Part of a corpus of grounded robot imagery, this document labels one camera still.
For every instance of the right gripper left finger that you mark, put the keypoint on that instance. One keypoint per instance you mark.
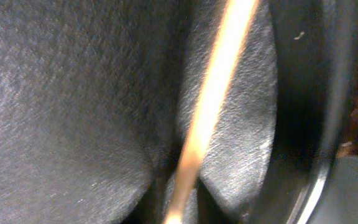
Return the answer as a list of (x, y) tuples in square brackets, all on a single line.
[(88, 103)]

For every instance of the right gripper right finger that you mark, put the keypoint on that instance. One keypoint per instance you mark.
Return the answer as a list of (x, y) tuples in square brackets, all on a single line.
[(239, 152)]

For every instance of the wooden chopstick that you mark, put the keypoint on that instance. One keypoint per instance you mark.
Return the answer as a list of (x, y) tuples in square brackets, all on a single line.
[(233, 31)]

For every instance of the grey plate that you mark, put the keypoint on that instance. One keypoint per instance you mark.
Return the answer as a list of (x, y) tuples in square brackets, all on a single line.
[(332, 194)]

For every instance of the round black tray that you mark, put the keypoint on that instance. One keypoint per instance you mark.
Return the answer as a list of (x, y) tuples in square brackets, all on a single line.
[(312, 40)]

